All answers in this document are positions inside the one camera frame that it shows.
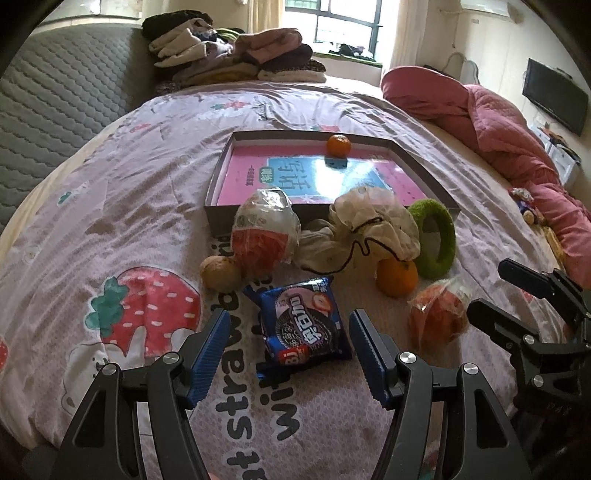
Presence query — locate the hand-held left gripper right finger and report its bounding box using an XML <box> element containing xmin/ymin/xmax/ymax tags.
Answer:
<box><xmin>348</xmin><ymin>309</ymin><xmax>532</xmax><ymax>480</ymax></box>

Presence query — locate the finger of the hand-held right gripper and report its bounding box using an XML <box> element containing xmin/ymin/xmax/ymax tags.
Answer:
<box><xmin>466</xmin><ymin>298</ymin><xmax>587</xmax><ymax>394</ymax></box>
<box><xmin>498</xmin><ymin>258</ymin><xmax>591</xmax><ymax>326</ymax></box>

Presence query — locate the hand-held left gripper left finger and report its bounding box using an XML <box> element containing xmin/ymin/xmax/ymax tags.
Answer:
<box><xmin>54</xmin><ymin>308</ymin><xmax>232</xmax><ymax>480</ymax></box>

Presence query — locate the orange fruit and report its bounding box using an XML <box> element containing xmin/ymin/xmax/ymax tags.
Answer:
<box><xmin>409</xmin><ymin>281</ymin><xmax>472</xmax><ymax>354</ymax></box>

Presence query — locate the blue cookie packet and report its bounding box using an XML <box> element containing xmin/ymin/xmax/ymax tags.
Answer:
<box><xmin>242</xmin><ymin>276</ymin><xmax>354</xmax><ymax>367</ymax></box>

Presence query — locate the orange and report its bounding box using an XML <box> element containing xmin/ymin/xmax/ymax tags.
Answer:
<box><xmin>376</xmin><ymin>258</ymin><xmax>419</xmax><ymax>297</ymax></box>

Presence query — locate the walnut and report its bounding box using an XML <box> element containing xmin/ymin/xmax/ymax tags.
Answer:
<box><xmin>200</xmin><ymin>256</ymin><xmax>243</xmax><ymax>291</ymax></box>

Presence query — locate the green fuzzy ring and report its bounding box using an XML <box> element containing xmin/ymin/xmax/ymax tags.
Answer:
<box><xmin>407</xmin><ymin>198</ymin><xmax>458</xmax><ymax>280</ymax></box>

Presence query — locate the white red ball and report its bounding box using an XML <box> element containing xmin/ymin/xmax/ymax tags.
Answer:
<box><xmin>231</xmin><ymin>188</ymin><xmax>302</xmax><ymax>278</ymax></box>

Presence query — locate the beige mesh drawstring pouch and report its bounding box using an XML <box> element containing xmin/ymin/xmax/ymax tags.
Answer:
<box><xmin>295</xmin><ymin>187</ymin><xmax>421</xmax><ymax>275</ymax></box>

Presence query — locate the grey cardboard box pink inside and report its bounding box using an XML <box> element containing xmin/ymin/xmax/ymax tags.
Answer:
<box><xmin>204</xmin><ymin>130</ymin><xmax>462</xmax><ymax>236</ymax></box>

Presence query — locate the blue yellow small toy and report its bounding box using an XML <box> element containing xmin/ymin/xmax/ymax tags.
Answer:
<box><xmin>519</xmin><ymin>204</ymin><xmax>550</xmax><ymax>227</ymax></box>

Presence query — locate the white storage cabinet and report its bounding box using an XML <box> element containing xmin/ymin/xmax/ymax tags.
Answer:
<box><xmin>539</xmin><ymin>124</ymin><xmax>583</xmax><ymax>185</ymax></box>

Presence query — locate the pink quilt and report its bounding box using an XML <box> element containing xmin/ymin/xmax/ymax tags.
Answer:
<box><xmin>462</xmin><ymin>85</ymin><xmax>591</xmax><ymax>289</ymax></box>

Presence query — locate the black television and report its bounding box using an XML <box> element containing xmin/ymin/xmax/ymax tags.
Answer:
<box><xmin>523</xmin><ymin>58</ymin><xmax>589</xmax><ymax>137</ymax></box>

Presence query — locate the strawberry printed bed sheet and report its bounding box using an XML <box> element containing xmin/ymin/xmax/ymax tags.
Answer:
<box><xmin>0</xmin><ymin>83</ymin><xmax>573</xmax><ymax>480</ymax></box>

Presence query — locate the pink pillow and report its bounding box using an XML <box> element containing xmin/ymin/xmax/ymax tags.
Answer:
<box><xmin>381</xmin><ymin>67</ymin><xmax>472</xmax><ymax>134</ymax></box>

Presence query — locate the small mandarin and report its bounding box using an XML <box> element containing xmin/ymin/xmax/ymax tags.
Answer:
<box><xmin>326</xmin><ymin>134</ymin><xmax>352</xmax><ymax>158</ymax></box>

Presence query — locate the cream curtain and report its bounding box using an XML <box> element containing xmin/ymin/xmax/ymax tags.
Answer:
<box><xmin>388</xmin><ymin>0</ymin><xmax>462</xmax><ymax>79</ymax></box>

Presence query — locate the white air conditioner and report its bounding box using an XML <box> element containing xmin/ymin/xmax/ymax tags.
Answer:
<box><xmin>462</xmin><ymin>0</ymin><xmax>513</xmax><ymax>19</ymax></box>

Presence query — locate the pile of folded clothes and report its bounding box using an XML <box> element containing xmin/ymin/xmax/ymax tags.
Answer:
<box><xmin>142</xmin><ymin>13</ymin><xmax>328</xmax><ymax>87</ymax></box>

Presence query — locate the green windowsill mat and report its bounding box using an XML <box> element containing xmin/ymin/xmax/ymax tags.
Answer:
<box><xmin>313</xmin><ymin>52</ymin><xmax>384</xmax><ymax>68</ymax></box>

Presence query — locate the grey quilted headboard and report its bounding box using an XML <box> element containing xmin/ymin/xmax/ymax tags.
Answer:
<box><xmin>0</xmin><ymin>23</ymin><xmax>153</xmax><ymax>236</ymax></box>

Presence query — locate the window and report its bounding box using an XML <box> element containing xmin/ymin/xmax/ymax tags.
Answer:
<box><xmin>284</xmin><ymin>0</ymin><xmax>384</xmax><ymax>65</ymax></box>

